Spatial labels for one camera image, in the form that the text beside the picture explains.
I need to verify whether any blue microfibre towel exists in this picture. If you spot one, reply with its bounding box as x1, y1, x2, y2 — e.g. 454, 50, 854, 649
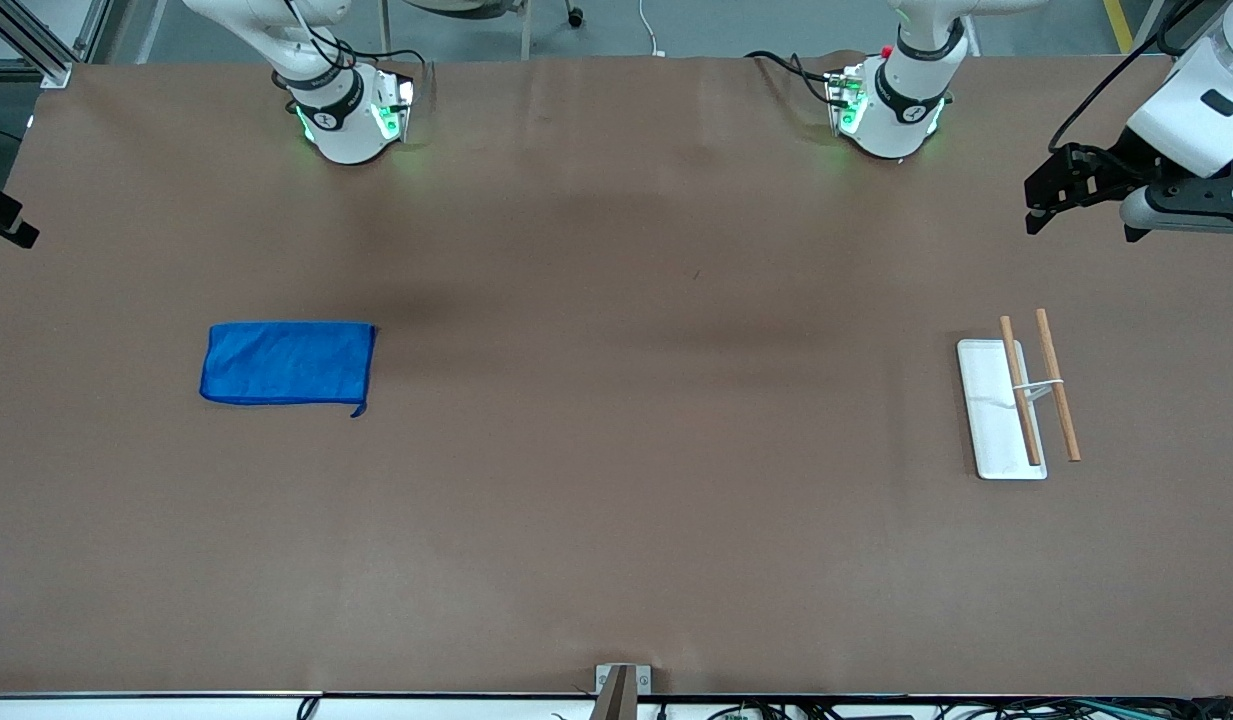
199, 320, 379, 419

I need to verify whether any white rack with wooden bars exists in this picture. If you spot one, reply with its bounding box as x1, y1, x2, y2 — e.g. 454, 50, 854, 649
956, 308, 1083, 482

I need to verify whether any aluminium frame profile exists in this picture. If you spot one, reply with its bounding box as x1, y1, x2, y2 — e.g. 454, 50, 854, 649
0, 0, 114, 90

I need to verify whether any black left arm base cable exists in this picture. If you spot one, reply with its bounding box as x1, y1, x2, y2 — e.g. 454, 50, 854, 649
744, 49, 839, 107

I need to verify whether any white floor cable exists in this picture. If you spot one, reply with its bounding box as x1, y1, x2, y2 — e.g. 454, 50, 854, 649
636, 0, 668, 58

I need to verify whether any black cable bundle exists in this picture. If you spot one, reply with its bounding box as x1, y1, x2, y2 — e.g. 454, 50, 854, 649
706, 696, 1233, 720

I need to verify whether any grey metal table bracket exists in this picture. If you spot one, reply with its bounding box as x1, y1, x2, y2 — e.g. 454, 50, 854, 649
593, 663, 653, 720

